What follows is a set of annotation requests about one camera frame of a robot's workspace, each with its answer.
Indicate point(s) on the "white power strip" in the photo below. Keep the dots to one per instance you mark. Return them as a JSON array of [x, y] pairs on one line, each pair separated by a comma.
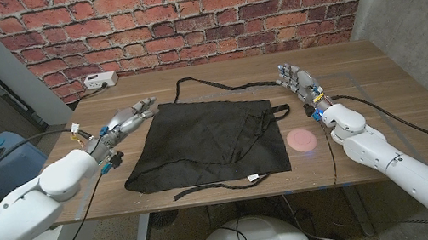
[[101, 80]]

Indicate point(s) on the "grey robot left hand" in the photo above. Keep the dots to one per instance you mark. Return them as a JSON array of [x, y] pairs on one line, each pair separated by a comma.
[[124, 123]]

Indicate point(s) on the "black apron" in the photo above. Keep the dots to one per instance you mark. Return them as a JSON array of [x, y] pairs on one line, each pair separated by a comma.
[[208, 138]]

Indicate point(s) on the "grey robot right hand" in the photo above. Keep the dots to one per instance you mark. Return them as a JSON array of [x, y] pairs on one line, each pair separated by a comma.
[[307, 86]]

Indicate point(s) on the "pink round disc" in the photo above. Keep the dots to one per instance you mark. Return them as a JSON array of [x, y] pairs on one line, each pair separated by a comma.
[[301, 140]]

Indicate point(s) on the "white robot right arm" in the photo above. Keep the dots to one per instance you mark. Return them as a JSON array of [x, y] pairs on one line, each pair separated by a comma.
[[398, 168]]

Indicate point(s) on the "black round floor fan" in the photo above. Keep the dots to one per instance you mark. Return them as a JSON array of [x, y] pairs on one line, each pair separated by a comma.
[[164, 218]]

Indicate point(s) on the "blue stool with phone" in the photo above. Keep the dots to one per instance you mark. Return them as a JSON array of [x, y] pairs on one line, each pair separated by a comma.
[[11, 169]]

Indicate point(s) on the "grey table leg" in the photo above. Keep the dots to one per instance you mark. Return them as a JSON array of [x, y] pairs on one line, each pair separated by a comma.
[[142, 239], [357, 209]]

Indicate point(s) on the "brick print backdrop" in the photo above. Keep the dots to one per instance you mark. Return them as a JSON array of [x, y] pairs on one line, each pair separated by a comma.
[[180, 13]]

